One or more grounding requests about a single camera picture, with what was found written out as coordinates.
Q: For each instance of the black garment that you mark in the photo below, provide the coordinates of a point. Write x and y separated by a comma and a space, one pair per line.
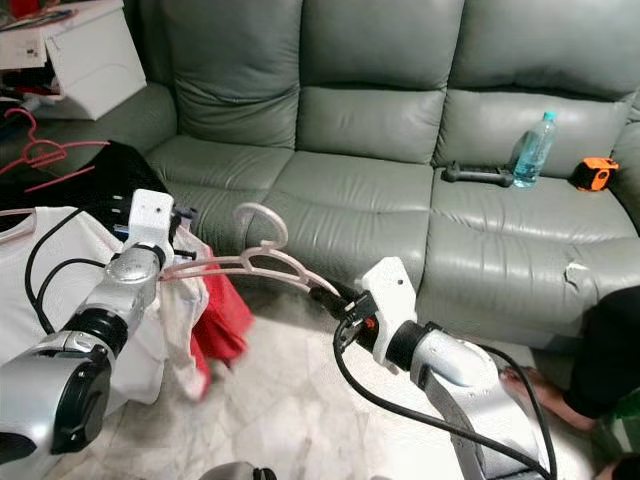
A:
140, 165

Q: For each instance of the red and white garment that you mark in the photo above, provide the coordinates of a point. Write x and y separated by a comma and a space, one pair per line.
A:
225, 320

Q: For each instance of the white t-shirt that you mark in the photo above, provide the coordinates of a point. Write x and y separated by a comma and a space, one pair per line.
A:
10, 320

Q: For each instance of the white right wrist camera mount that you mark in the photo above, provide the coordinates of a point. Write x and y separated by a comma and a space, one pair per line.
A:
390, 300

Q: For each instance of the grey green leather sofa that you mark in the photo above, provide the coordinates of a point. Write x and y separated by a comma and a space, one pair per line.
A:
360, 130

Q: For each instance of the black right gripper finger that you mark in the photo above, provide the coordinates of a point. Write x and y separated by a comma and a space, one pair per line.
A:
336, 295
330, 302

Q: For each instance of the white open box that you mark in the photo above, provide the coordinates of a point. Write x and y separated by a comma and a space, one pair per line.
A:
100, 65

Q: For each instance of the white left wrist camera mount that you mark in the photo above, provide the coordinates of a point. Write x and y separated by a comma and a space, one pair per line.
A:
153, 222

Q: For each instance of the clear plastic water bottle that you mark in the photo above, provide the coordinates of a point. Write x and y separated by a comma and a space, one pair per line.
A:
533, 152

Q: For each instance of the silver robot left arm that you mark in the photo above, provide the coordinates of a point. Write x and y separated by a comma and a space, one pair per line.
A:
60, 400

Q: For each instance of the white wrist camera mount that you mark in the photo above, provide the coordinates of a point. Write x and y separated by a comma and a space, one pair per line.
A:
153, 222
390, 300

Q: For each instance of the orange and black tape measure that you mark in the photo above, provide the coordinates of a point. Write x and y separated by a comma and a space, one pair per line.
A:
596, 174

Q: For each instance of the red clothes hanger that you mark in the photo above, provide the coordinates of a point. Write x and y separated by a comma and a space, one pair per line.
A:
45, 155

